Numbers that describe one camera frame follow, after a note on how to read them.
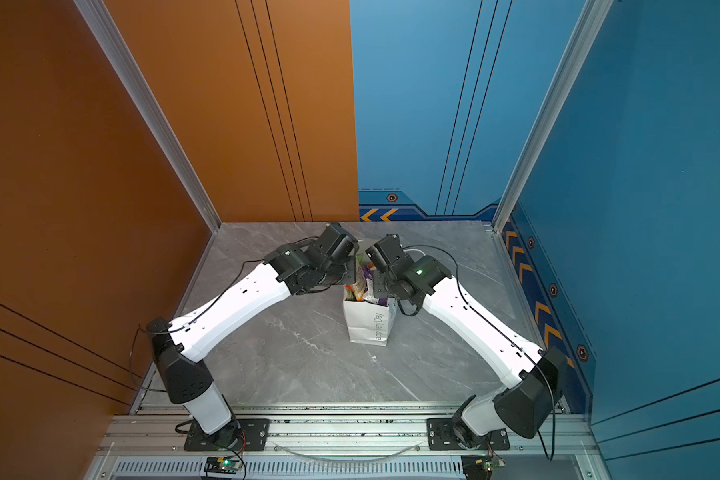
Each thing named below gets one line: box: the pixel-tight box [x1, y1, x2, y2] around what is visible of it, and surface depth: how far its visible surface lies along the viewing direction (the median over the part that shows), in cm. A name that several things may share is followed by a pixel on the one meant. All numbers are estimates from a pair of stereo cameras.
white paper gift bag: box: [343, 285, 398, 347], surface depth 75 cm
